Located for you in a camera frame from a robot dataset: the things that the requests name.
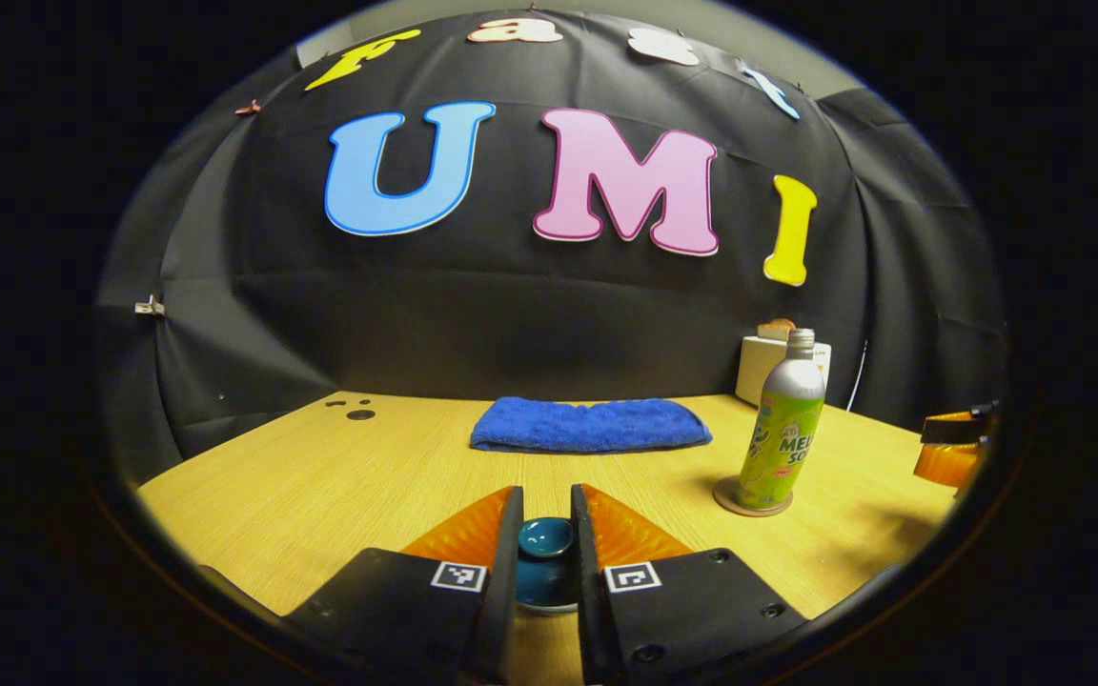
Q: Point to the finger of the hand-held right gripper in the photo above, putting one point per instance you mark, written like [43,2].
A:
[945,462]
[954,431]

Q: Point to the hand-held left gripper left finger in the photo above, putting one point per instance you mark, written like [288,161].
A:
[504,591]

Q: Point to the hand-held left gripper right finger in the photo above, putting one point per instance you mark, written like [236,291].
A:
[589,610]

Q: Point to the teal teacup lid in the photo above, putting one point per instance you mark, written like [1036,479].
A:
[546,538]

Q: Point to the silver green water bottle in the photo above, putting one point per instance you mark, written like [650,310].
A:
[782,429]

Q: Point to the round brown coaster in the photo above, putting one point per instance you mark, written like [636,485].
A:
[722,500]

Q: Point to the blue folded towel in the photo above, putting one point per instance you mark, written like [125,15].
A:
[587,426]

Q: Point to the toast slice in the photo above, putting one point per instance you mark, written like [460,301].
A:
[776,330]

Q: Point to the white toaster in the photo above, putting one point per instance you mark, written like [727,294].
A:
[757,367]

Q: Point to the black backdrop cloth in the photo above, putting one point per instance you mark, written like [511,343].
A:
[511,324]

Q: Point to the silver cloth clip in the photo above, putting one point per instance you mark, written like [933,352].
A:
[149,307]

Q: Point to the copper cloth clip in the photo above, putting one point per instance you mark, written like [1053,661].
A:
[247,108]

